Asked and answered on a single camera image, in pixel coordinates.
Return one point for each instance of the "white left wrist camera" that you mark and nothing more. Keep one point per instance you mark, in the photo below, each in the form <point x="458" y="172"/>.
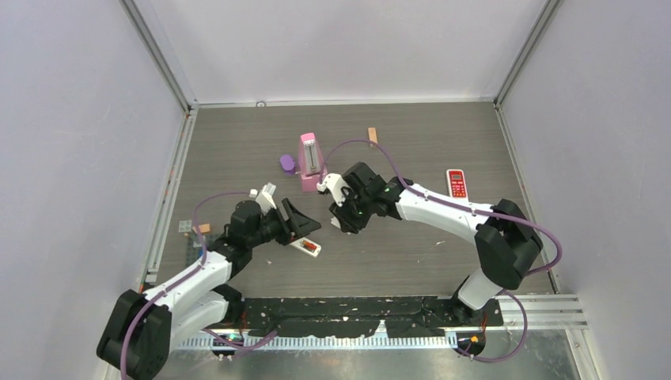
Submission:
<point x="264" y="197"/>

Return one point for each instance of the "small wooden block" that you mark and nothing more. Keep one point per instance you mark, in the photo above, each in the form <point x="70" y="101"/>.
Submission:
<point x="372" y="135"/>

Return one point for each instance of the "pink metronome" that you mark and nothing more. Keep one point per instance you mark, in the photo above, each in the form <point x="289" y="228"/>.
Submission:
<point x="310" y="162"/>

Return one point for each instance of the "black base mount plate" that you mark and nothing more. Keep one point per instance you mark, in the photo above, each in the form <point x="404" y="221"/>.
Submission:
<point x="353" y="317"/>

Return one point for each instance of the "grey building baseplate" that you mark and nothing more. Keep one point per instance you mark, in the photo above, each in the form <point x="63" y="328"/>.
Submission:
<point x="194" y="248"/>

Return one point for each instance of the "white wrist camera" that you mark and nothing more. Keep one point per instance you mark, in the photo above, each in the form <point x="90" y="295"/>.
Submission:
<point x="335" y="185"/>
<point x="264" y="197"/>

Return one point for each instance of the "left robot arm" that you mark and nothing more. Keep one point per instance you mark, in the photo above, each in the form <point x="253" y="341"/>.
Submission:
<point x="144" y="328"/>

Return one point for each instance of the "purple round object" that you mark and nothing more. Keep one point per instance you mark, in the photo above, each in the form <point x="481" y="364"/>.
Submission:
<point x="288" y="164"/>

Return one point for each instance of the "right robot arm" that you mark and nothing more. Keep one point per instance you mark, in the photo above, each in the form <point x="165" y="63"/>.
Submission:
<point x="506" y="244"/>

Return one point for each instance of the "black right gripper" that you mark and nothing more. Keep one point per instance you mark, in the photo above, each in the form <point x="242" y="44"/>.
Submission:
<point x="348" y="224"/>

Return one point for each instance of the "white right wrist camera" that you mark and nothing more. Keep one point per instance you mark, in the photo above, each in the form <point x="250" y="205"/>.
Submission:
<point x="335" y="185"/>

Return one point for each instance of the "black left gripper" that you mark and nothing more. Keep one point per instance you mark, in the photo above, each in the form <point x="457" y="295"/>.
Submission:
<point x="301" y="226"/>

